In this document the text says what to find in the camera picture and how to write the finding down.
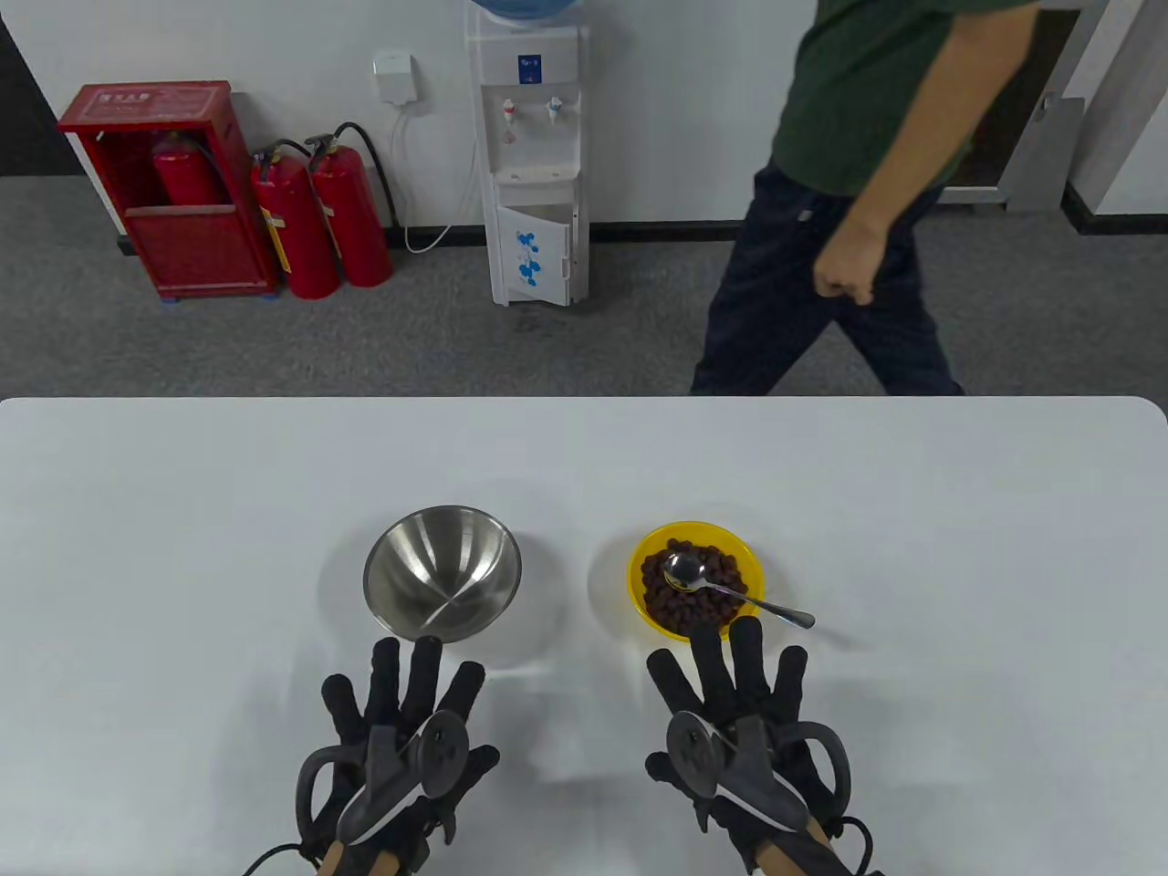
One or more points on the steel spoon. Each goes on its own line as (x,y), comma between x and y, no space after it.
(684,570)

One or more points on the red fire extinguisher cabinet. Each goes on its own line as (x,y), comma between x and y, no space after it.
(196,251)

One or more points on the white water dispenser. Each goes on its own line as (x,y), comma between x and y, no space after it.
(529,146)

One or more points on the person's right hand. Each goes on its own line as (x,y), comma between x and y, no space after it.
(744,680)

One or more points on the yellow plastic bowl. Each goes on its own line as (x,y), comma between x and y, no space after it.
(741,558)

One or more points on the person's left hand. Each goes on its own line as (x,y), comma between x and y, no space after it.
(394,703)

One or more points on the person's right forearm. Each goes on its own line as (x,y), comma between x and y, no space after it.
(794,853)

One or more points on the steel mixing bowl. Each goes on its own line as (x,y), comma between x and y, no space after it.
(443,570)

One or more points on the red fire extinguisher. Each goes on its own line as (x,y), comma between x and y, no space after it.
(187,178)
(297,237)
(356,219)

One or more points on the brown cereal pieces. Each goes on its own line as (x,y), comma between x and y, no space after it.
(675,607)

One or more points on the white wall box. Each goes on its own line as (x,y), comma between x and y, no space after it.
(394,78)

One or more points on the grey glass-door fire cabinet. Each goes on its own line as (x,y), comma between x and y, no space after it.
(1049,155)

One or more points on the person's left forearm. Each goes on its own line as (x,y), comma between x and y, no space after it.
(333,862)

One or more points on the blue water bottle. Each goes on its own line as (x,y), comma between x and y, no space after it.
(525,7)

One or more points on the grey tracking controller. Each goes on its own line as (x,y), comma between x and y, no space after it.
(692,741)
(438,741)

